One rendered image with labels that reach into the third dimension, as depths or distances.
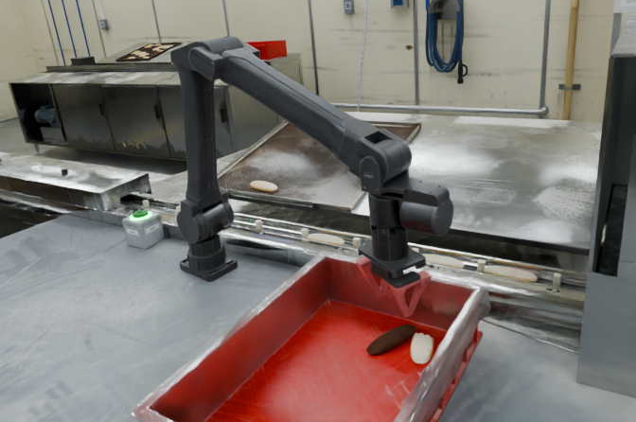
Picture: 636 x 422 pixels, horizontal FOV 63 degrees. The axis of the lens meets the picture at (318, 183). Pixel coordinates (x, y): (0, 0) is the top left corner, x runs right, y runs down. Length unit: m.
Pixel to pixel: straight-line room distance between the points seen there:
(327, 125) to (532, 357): 0.50
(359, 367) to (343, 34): 4.59
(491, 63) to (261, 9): 2.45
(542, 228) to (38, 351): 1.03
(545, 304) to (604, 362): 0.17
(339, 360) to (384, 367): 0.08
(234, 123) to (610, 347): 3.50
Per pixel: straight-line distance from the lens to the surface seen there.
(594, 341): 0.87
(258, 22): 5.84
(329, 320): 1.01
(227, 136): 4.15
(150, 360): 1.01
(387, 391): 0.86
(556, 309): 1.01
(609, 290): 0.82
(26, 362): 1.13
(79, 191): 1.69
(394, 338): 0.93
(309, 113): 0.82
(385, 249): 0.82
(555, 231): 1.19
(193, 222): 1.14
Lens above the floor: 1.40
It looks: 20 degrees down
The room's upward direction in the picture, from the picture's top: 5 degrees counter-clockwise
